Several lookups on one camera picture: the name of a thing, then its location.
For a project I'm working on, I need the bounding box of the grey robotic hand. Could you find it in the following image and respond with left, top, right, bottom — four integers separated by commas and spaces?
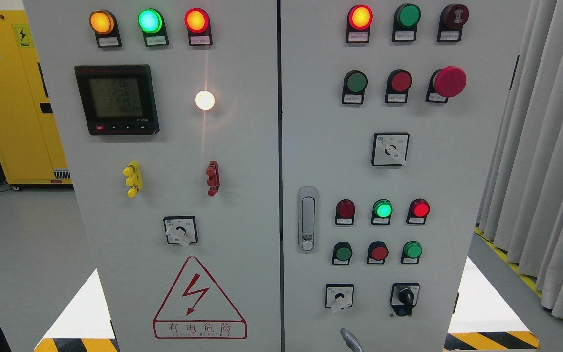
340, 328, 364, 352

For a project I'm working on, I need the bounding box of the green start push button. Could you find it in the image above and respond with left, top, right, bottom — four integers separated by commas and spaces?
331, 242, 353, 266

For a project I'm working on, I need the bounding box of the red stop push button lower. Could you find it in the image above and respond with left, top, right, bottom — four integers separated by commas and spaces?
366, 241, 389, 265

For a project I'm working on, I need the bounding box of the green push button lower right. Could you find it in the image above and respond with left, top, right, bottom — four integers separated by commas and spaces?
400, 241, 423, 265

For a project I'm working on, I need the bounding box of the green push button upper row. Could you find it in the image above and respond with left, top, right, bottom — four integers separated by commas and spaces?
341, 70, 368, 105

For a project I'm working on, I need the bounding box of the red push button upper row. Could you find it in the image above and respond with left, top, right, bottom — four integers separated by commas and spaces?
384, 69, 412, 103

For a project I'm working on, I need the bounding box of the red emergency stop mushroom button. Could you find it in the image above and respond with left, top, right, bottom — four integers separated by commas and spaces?
425, 66, 467, 103

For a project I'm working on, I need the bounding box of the red indicator lamp lower left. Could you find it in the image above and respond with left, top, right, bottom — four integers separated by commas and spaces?
335, 199, 356, 226

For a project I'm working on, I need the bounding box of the red indicator lamp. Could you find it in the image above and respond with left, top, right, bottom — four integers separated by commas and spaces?
335, 199, 356, 226
405, 198, 431, 225

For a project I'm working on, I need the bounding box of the green indicator lamp lower middle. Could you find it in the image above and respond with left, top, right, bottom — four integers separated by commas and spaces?
371, 199, 393, 226

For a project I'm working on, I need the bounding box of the red indicator lamp lower right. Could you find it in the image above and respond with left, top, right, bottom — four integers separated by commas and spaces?
405, 198, 431, 225

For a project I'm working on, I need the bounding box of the red electric hazard warning sign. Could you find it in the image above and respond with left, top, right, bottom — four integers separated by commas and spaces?
152, 256, 247, 339

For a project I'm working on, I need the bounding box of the grey curtain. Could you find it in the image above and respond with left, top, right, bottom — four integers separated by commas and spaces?
477, 0, 563, 319

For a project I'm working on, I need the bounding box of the grey right cabinet door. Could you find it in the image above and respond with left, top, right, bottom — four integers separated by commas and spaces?
279, 0, 532, 352

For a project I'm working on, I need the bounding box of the grey cabinet door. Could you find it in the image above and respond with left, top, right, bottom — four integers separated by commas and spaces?
279, 0, 532, 352
24, 0, 281, 352

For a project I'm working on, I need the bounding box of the white lit indicator lamp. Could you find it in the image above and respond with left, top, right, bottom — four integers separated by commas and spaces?
195, 90, 216, 111

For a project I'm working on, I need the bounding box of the grey left cabinet door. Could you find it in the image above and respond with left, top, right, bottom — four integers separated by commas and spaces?
24, 0, 281, 352

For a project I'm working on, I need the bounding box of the red lit lamp right door top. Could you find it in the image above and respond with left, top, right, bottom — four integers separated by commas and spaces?
346, 4, 373, 43

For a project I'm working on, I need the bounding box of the green unlit lamp top right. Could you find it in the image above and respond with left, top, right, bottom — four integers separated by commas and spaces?
391, 3, 421, 42

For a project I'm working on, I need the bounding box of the black digital power meter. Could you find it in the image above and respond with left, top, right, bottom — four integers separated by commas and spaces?
74, 63, 159, 136

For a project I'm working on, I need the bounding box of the dark red buzzer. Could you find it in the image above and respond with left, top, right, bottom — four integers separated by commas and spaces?
436, 3, 470, 42

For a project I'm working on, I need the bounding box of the red lit indicator lamp left door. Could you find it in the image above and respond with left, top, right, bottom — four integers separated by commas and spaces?
184, 7, 213, 46

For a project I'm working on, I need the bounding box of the green lit indicator lamp top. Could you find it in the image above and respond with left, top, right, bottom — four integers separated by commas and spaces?
138, 8, 170, 47

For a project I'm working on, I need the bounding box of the amber indicator lamp top left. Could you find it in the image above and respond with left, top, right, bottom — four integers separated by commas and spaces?
89, 9, 122, 48

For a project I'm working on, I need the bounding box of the yellow safety cabinet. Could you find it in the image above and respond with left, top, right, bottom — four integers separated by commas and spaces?
0, 10, 72, 189

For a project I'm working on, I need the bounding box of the lower left rotary selector switch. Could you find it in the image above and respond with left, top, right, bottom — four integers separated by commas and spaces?
325, 283, 355, 314

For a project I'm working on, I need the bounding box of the black key selector switch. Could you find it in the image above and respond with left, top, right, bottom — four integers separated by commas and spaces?
390, 282, 421, 317

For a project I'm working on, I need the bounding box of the grey door handle lock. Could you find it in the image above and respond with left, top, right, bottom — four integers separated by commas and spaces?
299, 186, 319, 253

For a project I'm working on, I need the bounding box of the upper right rotary selector switch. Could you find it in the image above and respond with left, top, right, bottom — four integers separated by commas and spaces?
371, 133, 410, 167

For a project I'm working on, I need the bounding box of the left door rotary selector switch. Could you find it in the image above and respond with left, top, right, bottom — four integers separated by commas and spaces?
163, 216, 199, 246

